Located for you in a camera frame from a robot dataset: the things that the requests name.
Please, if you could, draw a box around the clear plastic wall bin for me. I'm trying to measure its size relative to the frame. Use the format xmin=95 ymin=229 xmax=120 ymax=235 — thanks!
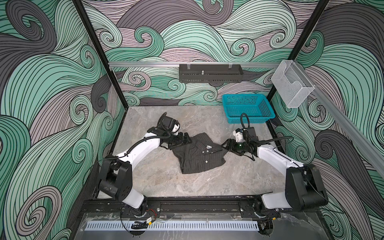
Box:
xmin=271 ymin=60 xmax=315 ymax=109

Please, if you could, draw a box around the dark pinstriped long sleeve shirt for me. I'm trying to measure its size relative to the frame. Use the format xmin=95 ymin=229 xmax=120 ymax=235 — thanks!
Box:
xmin=173 ymin=133 xmax=228 ymax=174

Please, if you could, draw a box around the aluminium right wall rail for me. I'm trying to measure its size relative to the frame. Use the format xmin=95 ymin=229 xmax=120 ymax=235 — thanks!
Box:
xmin=292 ymin=61 xmax=384 ymax=177

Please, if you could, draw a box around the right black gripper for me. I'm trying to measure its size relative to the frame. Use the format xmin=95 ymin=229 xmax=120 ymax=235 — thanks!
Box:
xmin=220 ymin=138 xmax=250 ymax=155

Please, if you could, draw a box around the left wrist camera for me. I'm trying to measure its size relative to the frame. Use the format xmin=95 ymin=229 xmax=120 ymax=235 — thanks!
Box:
xmin=158 ymin=116 xmax=181 ymax=134

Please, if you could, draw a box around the teal plastic basket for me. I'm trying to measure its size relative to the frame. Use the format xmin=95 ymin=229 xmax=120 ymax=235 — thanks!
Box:
xmin=222 ymin=94 xmax=276 ymax=124

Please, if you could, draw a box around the white slotted cable duct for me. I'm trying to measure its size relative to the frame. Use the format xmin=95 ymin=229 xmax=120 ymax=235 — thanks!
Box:
xmin=85 ymin=220 xmax=259 ymax=232

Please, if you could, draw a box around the black frame post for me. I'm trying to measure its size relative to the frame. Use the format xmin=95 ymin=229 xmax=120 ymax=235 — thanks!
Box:
xmin=72 ymin=0 xmax=129 ymax=111
xmin=262 ymin=0 xmax=330 ymax=109

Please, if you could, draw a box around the left black frame post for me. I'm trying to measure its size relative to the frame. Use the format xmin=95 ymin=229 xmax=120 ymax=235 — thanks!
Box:
xmin=72 ymin=0 xmax=129 ymax=111

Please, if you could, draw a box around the aluminium back wall rail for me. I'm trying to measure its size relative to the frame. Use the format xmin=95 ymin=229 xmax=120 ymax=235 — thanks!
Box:
xmin=108 ymin=61 xmax=280 ymax=69

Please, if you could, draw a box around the black perforated wall tray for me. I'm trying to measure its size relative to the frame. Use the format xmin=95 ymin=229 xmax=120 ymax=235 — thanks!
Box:
xmin=179 ymin=64 xmax=244 ymax=85

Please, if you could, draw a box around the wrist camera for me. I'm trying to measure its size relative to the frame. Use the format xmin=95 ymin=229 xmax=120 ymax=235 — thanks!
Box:
xmin=158 ymin=116 xmax=181 ymax=134
xmin=233 ymin=129 xmax=245 ymax=143

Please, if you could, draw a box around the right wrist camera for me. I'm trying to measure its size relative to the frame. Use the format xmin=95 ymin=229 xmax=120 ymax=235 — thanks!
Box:
xmin=233 ymin=129 xmax=245 ymax=143

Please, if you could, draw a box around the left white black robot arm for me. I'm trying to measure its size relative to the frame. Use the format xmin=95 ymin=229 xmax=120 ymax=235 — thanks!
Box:
xmin=98 ymin=113 xmax=192 ymax=215

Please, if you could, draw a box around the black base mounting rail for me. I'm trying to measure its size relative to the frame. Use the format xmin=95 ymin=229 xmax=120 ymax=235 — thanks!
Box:
xmin=78 ymin=195 xmax=320 ymax=220

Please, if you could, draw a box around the aluminium wall rail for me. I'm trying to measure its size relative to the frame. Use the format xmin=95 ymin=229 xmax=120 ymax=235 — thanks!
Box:
xmin=292 ymin=61 xmax=384 ymax=177
xmin=108 ymin=61 xmax=280 ymax=69

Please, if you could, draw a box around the right black frame post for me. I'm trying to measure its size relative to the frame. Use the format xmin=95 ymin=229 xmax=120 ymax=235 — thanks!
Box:
xmin=262 ymin=0 xmax=330 ymax=109

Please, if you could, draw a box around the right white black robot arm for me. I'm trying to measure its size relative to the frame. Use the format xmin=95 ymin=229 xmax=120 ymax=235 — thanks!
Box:
xmin=222 ymin=113 xmax=329 ymax=211

